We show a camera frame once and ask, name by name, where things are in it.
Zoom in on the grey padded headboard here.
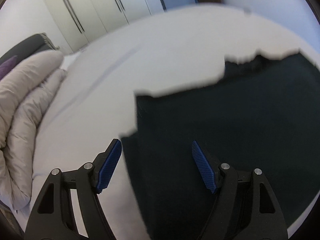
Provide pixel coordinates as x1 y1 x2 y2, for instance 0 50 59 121
0 32 59 64

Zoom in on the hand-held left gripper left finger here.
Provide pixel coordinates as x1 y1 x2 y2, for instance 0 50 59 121
24 139 122 240

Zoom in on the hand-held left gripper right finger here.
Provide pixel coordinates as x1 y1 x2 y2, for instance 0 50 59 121
191 140 289 240

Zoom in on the dark green sweater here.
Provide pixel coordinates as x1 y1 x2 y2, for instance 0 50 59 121
121 48 320 240

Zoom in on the white wardrobe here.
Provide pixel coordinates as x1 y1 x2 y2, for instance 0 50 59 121
40 0 165 54

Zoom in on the rolled beige duvet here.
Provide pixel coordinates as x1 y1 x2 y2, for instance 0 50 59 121
0 50 67 210

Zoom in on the bed with grey sheet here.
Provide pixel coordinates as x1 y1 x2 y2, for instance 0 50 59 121
30 2 320 240

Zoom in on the purple pillow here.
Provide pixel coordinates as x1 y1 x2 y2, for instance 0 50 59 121
0 56 18 79

